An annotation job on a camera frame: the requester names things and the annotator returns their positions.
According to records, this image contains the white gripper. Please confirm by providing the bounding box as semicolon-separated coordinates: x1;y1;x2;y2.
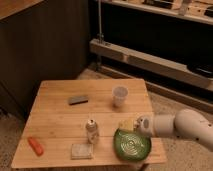
119;115;154;136

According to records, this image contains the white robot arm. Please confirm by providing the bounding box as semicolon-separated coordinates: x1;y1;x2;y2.
118;109;213;151

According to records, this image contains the small white bottle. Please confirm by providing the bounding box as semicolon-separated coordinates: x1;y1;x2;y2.
86;119;99;144

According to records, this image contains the green ribbed bowl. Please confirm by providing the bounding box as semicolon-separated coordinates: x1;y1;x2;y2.
113;129;152;162

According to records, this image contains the translucent plastic cup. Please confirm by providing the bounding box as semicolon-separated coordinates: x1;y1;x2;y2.
112;86;128;107

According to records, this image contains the wooden table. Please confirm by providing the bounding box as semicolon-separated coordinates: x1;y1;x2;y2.
10;78;168;170

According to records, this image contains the grey rectangular block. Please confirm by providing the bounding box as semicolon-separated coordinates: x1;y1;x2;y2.
68;95;88;105

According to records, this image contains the wooden shelf bench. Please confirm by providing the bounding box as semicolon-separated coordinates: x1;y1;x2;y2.
90;39;213;91

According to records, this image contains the orange carrot toy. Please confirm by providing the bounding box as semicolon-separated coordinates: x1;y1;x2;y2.
28;137;44;156

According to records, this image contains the metal pole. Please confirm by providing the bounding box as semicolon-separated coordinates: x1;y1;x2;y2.
98;0;104;43

